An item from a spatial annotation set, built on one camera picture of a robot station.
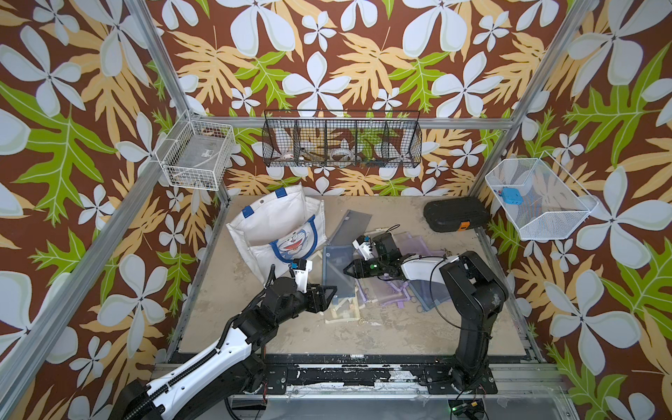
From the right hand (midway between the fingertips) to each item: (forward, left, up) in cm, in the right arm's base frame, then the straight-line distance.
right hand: (346, 269), depth 94 cm
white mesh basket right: (+10, -62, +24) cm, 67 cm away
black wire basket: (+40, +2, +29) cm, 49 cm away
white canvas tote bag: (+15, +24, +5) cm, 29 cm away
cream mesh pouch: (-14, +1, -2) cm, 14 cm away
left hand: (-12, +5, +13) cm, 18 cm away
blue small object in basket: (+15, -55, +22) cm, 62 cm away
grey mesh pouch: (+23, -3, -3) cm, 24 cm away
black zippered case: (+25, -47, +2) cm, 53 cm away
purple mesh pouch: (-8, -16, -2) cm, 18 cm away
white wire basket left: (+26, +50, +32) cm, 65 cm away
